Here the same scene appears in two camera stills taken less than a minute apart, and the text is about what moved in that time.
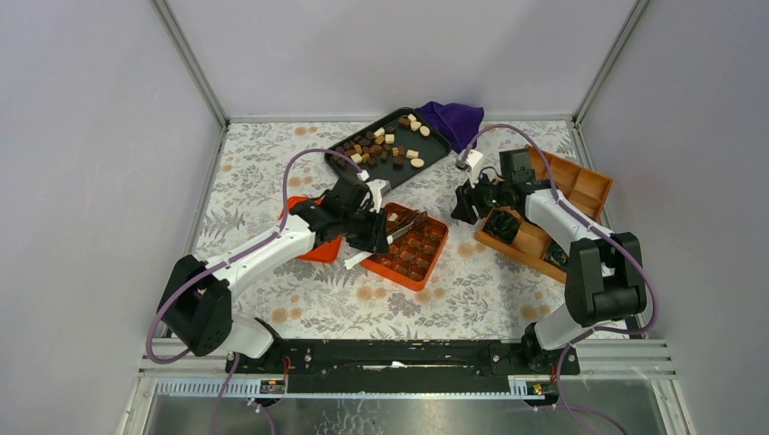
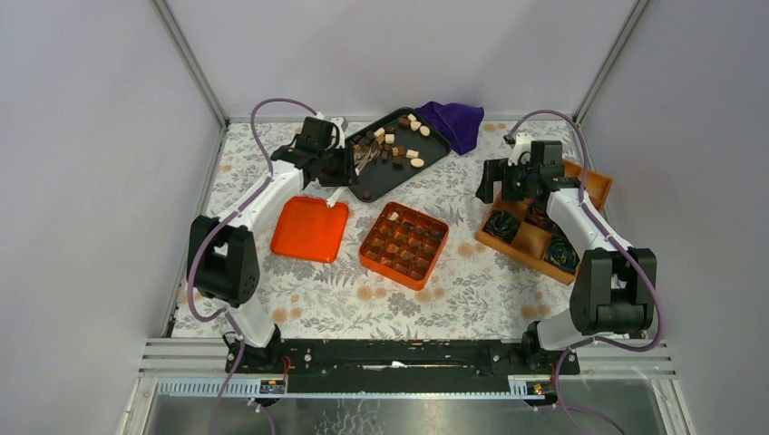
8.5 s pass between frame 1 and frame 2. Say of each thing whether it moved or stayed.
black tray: stayed
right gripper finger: moved
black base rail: stayed
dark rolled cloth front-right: stayed
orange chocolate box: stayed
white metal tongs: moved
